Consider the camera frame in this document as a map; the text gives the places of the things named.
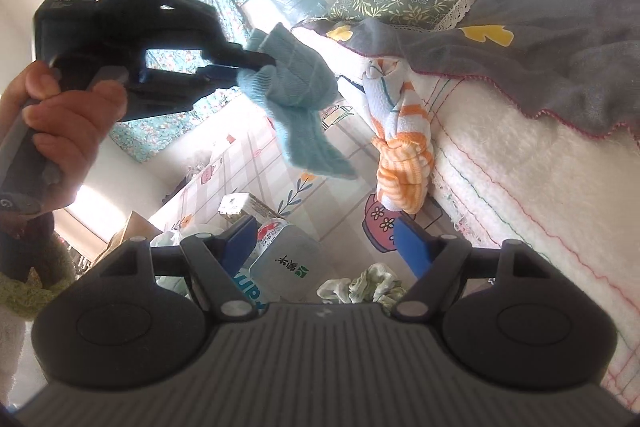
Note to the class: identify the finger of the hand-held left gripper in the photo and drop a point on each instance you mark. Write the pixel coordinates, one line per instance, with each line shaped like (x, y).
(240, 57)
(165, 94)

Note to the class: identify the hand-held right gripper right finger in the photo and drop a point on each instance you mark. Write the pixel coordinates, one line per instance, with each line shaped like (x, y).
(412, 249)

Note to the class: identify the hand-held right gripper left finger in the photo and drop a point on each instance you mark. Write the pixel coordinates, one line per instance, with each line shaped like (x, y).
(240, 244)

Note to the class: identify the light blue towel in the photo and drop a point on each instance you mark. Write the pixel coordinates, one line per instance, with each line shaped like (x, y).
(295, 82)

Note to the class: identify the green and white cloth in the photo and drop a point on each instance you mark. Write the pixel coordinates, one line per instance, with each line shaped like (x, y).
(365, 287)

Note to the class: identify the orange striped white towel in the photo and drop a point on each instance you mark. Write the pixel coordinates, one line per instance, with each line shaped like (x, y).
(405, 142)

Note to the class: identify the brown cardboard box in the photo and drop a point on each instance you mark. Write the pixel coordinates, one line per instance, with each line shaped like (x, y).
(130, 232)

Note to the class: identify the person's left hand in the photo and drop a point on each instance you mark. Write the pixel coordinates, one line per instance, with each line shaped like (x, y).
(80, 127)

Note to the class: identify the small white box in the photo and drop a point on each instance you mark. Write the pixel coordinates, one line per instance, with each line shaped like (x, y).
(234, 205)

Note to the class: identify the white plastic bag blue print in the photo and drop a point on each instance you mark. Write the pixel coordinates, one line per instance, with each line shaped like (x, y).
(250, 292)

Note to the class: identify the white tissue pack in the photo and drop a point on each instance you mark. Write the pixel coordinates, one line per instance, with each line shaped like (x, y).
(290, 267)

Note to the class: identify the plaid floral mat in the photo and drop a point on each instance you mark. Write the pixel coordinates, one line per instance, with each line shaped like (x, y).
(320, 212)

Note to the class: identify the grey blanket with yellow prints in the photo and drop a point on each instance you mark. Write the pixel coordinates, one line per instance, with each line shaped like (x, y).
(550, 47)

